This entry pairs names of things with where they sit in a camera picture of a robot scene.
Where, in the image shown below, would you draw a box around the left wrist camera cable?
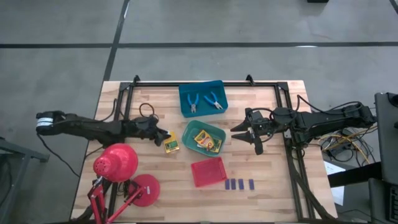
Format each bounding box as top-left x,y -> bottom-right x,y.
139,103 -> 155,119

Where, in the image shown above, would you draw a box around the black metal bar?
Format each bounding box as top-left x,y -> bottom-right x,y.
328,161 -> 383,188

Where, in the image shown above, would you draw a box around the blue plastic bin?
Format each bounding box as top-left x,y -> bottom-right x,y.
178,80 -> 229,119

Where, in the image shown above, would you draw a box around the white paper sheet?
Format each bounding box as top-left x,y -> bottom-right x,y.
323,160 -> 346,207

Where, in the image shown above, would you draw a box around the black table frame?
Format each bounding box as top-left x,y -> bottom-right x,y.
107,74 -> 332,223

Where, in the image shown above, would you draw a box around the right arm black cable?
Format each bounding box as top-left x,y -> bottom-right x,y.
297,94 -> 363,116

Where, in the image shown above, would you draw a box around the red desk lamp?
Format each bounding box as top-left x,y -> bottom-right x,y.
86,142 -> 162,224

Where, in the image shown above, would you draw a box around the yellow cable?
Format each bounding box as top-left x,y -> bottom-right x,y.
320,132 -> 374,164

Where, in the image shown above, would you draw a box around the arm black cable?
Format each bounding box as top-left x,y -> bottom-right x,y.
36,132 -> 82,179
297,94 -> 363,116

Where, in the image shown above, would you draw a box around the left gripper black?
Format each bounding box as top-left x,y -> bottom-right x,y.
132,115 -> 172,147

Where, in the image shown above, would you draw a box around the teal plastic basket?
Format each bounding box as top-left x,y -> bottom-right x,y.
181,119 -> 227,157

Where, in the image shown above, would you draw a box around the blue-handled pliers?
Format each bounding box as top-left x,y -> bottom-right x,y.
187,92 -> 200,114
203,91 -> 224,111

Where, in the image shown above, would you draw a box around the red slotted plastic basket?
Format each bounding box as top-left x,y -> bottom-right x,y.
190,156 -> 228,189

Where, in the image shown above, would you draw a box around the gray metal stand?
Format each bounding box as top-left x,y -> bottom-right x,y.
0,136 -> 50,224

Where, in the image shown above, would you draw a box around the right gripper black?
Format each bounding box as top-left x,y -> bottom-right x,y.
230,108 -> 276,156

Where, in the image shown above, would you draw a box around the black equipment cabinet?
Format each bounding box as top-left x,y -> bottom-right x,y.
368,91 -> 398,224

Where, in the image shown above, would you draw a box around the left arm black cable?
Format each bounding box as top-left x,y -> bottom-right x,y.
36,132 -> 82,179

